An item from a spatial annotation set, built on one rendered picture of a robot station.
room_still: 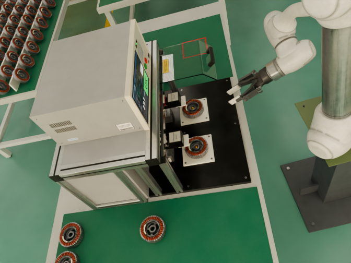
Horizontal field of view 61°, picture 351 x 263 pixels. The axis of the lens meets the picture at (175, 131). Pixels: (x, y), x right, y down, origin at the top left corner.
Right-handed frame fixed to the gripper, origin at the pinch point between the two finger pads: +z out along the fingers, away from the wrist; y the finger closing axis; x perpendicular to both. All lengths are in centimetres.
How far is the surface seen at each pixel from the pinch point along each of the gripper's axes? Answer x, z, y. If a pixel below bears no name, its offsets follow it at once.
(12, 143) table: 43, 203, 52
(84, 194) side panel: 41, 60, -45
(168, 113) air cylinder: 16.0, 31.0, -1.8
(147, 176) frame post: 31, 29, -45
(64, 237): 38, 79, -58
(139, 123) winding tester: 46, 16, -32
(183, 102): 16.2, 20.1, -1.0
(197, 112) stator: 7.9, 18.3, -4.3
